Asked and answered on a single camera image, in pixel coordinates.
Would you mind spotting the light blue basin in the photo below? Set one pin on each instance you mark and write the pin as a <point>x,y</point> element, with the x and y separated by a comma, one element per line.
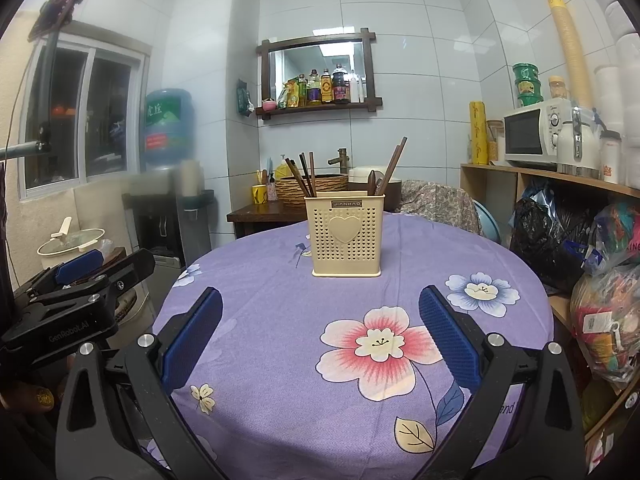
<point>488,222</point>

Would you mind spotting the dark navy chopstick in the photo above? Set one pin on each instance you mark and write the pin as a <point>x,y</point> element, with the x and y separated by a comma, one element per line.
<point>304,170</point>

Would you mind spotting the yellow label bottle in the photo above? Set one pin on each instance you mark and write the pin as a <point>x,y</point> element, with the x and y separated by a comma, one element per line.
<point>326,89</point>

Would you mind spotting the brown wooden chopstick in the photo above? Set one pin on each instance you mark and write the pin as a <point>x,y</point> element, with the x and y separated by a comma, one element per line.
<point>390,165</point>

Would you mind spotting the person's left hand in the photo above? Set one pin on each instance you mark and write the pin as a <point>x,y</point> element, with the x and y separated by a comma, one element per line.
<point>22,396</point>

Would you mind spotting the yellow green bag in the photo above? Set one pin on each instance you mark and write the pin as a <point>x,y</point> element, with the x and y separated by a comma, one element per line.
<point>597,402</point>

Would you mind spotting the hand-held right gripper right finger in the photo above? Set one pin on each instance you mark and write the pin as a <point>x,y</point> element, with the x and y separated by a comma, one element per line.
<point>447,342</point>

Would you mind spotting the jar with orange lid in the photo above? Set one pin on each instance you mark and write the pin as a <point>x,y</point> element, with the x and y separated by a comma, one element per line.
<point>559,89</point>

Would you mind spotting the green instant noodle bowls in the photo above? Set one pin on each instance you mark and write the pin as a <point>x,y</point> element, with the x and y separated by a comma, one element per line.
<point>527,82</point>

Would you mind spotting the glass jar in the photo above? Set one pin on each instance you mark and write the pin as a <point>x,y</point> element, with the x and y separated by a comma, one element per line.
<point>495,140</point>

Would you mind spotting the wooden shelf unit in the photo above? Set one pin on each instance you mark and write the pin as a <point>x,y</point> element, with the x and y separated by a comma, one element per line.
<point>500,180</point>

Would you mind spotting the cream paper cup stack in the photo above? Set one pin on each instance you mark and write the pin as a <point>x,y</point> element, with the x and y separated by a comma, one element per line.
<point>191,180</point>

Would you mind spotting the bronze faucet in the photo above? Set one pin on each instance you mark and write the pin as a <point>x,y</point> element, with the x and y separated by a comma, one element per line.
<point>341,160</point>

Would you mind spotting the floral cloth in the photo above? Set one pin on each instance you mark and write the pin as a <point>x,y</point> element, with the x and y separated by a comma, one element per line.
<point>435,205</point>

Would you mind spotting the beige perforated utensil holder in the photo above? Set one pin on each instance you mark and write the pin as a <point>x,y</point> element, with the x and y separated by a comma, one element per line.
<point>345,255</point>

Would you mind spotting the dark wooden spoon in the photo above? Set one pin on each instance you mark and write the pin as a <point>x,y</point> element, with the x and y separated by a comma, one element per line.
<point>371,182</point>

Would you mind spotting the white microwave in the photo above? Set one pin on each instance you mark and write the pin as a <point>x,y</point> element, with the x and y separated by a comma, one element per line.
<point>525,135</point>

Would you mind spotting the white brown rice cooker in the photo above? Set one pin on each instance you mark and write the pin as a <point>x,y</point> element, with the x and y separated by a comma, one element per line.
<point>357,177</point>

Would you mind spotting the yellow roll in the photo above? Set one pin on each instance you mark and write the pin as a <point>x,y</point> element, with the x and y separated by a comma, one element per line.
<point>478,132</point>

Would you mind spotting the dark bottle red label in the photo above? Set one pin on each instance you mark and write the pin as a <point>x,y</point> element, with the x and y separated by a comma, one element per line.
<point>341,86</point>

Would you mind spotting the water dispenser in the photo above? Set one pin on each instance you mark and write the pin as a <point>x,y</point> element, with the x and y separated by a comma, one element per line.
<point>160,225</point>

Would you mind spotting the wicker basin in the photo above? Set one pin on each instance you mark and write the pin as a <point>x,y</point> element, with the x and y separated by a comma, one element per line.
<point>330,186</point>

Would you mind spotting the metal spoon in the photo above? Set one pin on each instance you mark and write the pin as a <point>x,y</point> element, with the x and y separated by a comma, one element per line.
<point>379,185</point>

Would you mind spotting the stack of white cups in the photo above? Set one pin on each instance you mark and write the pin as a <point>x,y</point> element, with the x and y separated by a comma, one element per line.
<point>617,60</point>

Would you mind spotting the yellow oil bottle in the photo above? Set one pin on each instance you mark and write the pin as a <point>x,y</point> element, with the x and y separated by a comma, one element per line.
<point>314,89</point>

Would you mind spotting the green hanging packet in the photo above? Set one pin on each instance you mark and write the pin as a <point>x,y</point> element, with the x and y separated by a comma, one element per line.
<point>245,99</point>

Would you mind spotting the glass pot lid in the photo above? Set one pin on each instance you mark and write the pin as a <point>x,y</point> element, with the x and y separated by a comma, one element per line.
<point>75,241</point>

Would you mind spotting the purple floral tablecloth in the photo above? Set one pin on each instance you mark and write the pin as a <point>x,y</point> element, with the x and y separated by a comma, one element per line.
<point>300,310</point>

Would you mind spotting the colourful plastic bag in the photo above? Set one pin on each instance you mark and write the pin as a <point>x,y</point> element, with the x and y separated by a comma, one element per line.
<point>605,325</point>
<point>620,230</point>

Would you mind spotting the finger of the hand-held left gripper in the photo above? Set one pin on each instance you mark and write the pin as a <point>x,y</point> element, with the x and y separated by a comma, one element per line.
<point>80,266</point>
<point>130,270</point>

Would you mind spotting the white cup orange label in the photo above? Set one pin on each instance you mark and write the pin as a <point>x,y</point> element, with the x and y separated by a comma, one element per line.
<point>611,157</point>

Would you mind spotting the pink bowl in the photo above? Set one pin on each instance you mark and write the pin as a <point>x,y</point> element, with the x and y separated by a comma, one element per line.
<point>269,105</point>

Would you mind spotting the small green sauce bottle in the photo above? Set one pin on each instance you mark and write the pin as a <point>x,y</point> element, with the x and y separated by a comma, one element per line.
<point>302,91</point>

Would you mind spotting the long yellow paper cup stack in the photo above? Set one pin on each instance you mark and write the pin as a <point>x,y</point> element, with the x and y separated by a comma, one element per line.
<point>567,45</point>

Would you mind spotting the black plastic bag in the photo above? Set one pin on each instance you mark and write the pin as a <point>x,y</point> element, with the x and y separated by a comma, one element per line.
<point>540,240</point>

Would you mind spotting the blue water jug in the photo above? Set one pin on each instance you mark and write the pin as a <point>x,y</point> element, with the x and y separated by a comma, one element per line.
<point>167,125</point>

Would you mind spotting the sliding window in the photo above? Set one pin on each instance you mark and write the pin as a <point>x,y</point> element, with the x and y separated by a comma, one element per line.
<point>110,110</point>

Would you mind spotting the wooden framed mirror shelf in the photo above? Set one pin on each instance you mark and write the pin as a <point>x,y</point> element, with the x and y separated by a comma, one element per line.
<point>300,65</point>

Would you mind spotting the long light brown chopstick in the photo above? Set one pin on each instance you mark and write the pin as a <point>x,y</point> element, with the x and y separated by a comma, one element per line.
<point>396,160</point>

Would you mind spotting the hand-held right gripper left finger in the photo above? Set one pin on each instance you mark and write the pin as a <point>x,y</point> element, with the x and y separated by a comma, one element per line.
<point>192,342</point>

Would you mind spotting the dark wooden vanity counter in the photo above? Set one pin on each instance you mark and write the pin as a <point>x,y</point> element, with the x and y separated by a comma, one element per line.
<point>260,215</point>

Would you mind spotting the white squeeze bottle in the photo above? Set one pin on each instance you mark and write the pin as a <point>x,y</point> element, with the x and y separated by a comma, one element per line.
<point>354,89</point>

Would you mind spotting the floral pump bottle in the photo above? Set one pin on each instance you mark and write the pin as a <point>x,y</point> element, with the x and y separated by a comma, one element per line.
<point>272,191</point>

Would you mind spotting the green yellow packet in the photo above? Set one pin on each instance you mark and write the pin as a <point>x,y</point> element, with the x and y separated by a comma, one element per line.
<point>289,95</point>

